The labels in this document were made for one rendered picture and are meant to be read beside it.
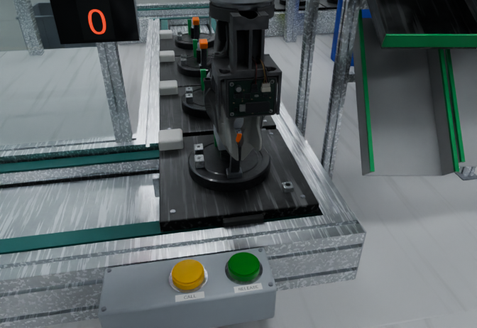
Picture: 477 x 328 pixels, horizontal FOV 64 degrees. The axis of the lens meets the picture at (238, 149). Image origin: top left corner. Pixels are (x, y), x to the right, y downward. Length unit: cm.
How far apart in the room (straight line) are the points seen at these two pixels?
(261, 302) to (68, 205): 38
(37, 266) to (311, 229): 37
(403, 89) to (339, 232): 27
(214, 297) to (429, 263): 38
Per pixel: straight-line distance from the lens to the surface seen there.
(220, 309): 50
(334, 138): 73
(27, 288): 58
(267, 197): 59
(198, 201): 59
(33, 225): 71
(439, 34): 58
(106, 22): 65
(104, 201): 71
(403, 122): 68
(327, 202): 61
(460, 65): 78
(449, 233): 79
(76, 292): 58
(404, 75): 71
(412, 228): 77
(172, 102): 90
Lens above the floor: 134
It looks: 32 degrees down
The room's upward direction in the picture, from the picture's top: straight up
